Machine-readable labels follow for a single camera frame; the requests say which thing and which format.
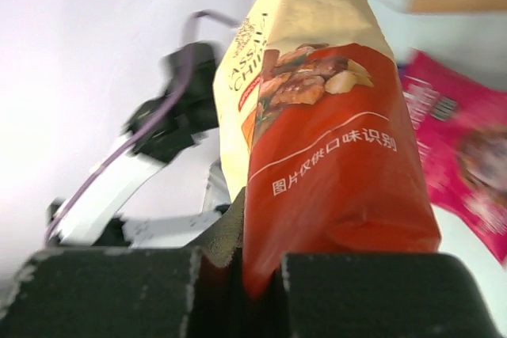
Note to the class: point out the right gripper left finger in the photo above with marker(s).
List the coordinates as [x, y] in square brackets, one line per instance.
[122, 292]

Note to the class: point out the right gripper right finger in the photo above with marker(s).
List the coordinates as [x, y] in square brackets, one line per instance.
[378, 295]

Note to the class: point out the orange beige cassava chips bag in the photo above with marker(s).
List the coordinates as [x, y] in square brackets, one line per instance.
[315, 132]

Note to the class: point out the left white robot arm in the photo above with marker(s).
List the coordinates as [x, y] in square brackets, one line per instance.
[153, 136]

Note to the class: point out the pink Real chips bag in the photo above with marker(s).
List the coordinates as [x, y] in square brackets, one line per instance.
[460, 127]

